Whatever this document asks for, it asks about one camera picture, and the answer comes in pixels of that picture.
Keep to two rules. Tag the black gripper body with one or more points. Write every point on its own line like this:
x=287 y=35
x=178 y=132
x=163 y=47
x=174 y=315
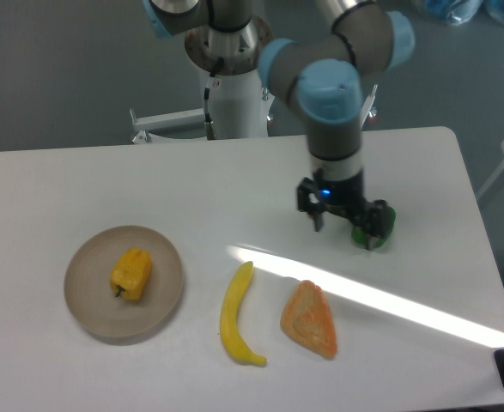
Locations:
x=344 y=198

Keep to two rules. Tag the yellow bell pepper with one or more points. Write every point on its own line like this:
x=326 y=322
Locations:
x=130 y=274

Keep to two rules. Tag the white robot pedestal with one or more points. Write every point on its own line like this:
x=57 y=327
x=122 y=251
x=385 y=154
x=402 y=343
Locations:
x=234 y=102

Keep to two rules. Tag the yellow banana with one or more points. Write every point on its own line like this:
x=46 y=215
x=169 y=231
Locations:
x=233 y=342

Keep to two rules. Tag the orange bread slice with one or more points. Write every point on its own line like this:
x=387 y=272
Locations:
x=306 y=319

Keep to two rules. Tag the white stand leg right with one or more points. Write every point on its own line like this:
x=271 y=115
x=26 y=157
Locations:
x=368 y=110

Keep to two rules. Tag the green bell pepper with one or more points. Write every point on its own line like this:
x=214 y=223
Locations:
x=392 y=221

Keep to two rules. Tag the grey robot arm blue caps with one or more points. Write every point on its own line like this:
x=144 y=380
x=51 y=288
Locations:
x=319 y=83

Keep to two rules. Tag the beige round plate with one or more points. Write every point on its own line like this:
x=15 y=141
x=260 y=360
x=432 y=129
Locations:
x=93 y=304

